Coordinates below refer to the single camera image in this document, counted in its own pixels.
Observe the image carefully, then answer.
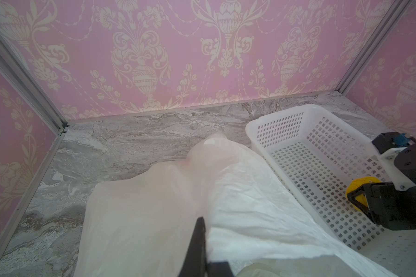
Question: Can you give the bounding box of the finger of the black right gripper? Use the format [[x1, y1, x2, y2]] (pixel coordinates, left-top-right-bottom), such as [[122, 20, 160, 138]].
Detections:
[[346, 183, 378, 215]]

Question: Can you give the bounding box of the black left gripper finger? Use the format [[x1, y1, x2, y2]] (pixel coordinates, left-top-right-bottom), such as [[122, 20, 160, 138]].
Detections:
[[178, 217, 234, 277]]

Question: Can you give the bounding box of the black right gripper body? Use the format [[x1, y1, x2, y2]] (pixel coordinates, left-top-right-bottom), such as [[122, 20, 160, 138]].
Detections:
[[367, 142, 416, 230]]

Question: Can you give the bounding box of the long yellow toy fruit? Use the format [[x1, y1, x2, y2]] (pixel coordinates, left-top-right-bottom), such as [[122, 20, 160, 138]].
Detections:
[[346, 177, 381, 213]]

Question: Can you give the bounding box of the white plastic bag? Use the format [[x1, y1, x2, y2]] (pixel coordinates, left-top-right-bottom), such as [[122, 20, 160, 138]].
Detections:
[[74, 133, 391, 277]]

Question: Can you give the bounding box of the white perforated plastic basket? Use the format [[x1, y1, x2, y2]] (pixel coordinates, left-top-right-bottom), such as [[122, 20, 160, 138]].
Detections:
[[246, 105, 416, 277]]

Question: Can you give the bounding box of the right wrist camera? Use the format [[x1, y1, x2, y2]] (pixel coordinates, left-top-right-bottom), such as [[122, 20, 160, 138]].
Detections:
[[372, 132, 416, 191]]

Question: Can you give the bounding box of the right aluminium corner post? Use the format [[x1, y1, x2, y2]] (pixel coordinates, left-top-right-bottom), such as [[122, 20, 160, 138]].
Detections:
[[335, 0, 412, 96]]

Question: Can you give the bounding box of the aluminium corner post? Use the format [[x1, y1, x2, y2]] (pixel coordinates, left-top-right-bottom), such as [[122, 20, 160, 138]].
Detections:
[[0, 24, 68, 136], [335, 0, 412, 96]]

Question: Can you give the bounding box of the left aluminium corner post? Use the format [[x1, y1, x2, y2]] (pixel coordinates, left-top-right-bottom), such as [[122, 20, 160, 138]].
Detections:
[[0, 24, 68, 136]]

